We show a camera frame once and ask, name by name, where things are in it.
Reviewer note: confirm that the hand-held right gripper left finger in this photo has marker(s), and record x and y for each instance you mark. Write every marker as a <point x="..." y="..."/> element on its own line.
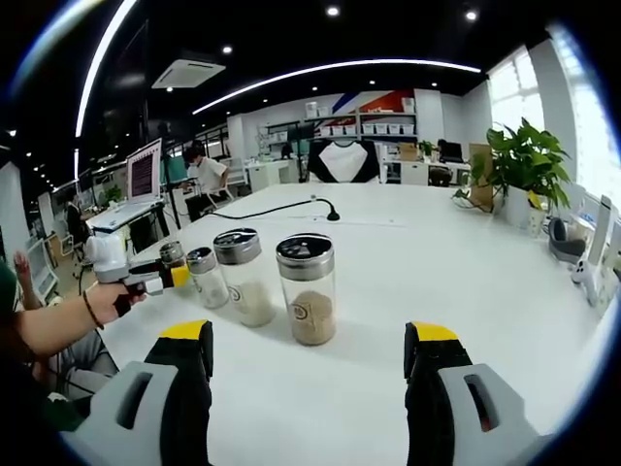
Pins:
<point x="126" y="427"/>

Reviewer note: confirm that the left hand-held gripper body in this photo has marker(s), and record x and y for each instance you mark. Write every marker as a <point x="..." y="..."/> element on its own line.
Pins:
<point x="109" y="255"/>

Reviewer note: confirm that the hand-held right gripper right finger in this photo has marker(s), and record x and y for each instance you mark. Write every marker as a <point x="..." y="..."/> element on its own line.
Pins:
<point x="446" y="427"/>

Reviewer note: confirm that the small glass seasoning bottle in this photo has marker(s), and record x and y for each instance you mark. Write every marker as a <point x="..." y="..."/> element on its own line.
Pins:
<point x="171" y="252"/>
<point x="207" y="281"/>

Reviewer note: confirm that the tall seasoning bottle pale powder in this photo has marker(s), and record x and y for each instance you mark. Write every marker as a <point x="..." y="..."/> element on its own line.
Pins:
<point x="245" y="286"/>

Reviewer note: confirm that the tall seasoning bottle brown powder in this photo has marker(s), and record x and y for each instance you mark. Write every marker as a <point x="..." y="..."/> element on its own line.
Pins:
<point x="308" y="301"/>

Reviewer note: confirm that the tall white thermos bottle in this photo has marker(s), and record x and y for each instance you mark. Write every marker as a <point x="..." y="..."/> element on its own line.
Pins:
<point x="599" y="233"/>

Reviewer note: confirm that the person's left hand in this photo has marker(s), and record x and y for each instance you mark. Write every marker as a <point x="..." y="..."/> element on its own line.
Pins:
<point x="107" y="301"/>

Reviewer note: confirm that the green leafy plant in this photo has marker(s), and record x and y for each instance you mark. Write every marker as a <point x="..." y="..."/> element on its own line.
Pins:
<point x="112" y="194"/>

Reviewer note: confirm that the white open laptop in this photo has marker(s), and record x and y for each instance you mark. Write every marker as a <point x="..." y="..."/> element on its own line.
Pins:
<point x="143" y="170"/>

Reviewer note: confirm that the white mesh office chair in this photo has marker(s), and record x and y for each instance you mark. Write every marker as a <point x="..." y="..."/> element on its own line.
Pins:
<point x="238" y="170"/>

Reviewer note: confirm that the white low cabinet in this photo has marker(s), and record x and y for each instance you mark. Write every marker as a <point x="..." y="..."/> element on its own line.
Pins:
<point x="267" y="174"/>

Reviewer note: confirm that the ceiling air conditioner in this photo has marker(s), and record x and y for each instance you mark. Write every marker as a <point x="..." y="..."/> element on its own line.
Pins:
<point x="189" y="74"/>

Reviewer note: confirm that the long ceiling light strip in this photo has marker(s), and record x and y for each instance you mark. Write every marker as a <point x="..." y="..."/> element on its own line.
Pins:
<point x="99" y="53"/>
<point x="339" y="65"/>

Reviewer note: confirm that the white handheld device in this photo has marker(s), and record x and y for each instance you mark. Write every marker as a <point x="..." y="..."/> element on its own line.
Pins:
<point x="583" y="276"/>

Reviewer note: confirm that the grey headphones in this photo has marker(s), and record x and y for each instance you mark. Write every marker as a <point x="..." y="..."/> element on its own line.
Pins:
<point x="565" y="245"/>

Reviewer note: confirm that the black and white raglan shirt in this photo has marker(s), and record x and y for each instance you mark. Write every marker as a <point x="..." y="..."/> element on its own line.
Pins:
<point x="343" y="161"/>

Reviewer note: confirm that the small white patterned pot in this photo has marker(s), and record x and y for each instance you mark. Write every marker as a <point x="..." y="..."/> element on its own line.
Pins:
<point x="537" y="218"/>

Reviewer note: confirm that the brown cardboard box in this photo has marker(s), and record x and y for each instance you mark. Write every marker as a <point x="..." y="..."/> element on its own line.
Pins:
<point x="480" y="170"/>

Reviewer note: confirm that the black computer monitor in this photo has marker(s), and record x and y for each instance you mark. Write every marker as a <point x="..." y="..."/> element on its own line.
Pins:
<point x="452" y="152"/>

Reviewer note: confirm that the shelf with white bins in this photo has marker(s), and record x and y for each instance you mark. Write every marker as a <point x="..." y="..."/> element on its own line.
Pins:
<point x="383" y="128"/>

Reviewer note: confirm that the small potted plant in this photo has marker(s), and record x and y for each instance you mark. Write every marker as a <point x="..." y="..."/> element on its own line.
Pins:
<point x="427" y="149"/>

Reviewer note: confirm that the potted green plant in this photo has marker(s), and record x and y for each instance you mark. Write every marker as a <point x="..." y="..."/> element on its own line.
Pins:
<point x="526" y="155"/>

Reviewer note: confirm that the large bright window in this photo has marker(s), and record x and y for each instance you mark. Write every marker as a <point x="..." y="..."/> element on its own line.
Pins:
<point x="514" y="97"/>
<point x="589" y="136"/>

